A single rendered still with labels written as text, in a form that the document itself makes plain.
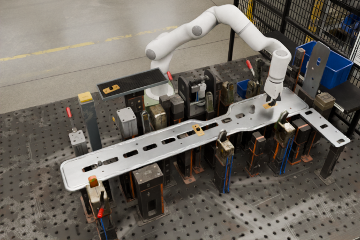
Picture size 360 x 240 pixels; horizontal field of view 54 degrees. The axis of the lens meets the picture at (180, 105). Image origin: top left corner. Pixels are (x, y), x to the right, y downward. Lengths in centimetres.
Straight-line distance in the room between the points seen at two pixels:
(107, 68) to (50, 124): 178
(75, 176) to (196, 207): 65
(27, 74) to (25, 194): 236
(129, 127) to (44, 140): 74
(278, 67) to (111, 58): 275
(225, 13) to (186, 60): 238
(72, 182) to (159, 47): 92
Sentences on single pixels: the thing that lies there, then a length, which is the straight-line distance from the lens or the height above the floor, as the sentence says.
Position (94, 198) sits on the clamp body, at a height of 106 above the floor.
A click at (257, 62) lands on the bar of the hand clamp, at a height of 120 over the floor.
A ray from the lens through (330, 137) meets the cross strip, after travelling 198.
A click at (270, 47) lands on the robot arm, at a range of 194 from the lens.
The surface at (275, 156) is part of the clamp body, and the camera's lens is 205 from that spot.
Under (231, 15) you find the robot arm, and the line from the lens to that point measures 183.
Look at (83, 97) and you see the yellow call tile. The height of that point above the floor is 116.
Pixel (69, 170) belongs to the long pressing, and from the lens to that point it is 176.
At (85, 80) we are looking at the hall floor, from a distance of 399.
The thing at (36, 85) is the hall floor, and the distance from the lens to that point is 408.
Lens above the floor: 231
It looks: 41 degrees down
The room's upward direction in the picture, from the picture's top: straight up
